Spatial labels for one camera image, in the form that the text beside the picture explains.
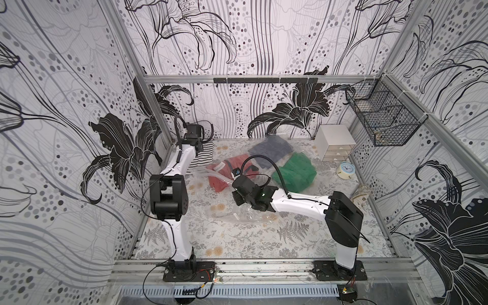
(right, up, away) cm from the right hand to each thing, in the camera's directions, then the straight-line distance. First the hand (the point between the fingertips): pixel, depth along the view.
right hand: (238, 188), depth 86 cm
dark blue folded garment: (+19, +21, +26) cm, 38 cm away
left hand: (-26, +20, +9) cm, 34 cm away
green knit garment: (+32, +6, +15) cm, 35 cm away
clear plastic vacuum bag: (-9, -9, +4) cm, 13 cm away
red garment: (-9, +7, +1) cm, 11 cm away
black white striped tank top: (-22, +14, +24) cm, 36 cm away
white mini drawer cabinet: (+53, +23, +19) cm, 61 cm away
